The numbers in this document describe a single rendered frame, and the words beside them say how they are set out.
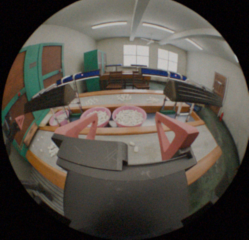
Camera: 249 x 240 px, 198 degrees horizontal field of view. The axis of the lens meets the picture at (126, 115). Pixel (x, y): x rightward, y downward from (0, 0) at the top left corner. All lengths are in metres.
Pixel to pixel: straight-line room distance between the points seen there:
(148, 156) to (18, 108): 1.17
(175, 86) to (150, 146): 0.35
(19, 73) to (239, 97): 5.31
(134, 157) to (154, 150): 0.12
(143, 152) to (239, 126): 4.23
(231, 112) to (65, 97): 4.55
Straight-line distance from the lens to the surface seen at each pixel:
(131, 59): 5.24
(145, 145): 0.50
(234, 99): 4.38
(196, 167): 0.56
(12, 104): 0.98
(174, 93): 0.29
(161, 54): 5.73
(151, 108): 0.83
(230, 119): 4.40
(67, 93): 0.31
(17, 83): 1.04
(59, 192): 0.66
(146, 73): 0.81
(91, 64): 3.12
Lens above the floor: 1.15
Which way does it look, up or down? 37 degrees down
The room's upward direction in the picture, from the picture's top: straight up
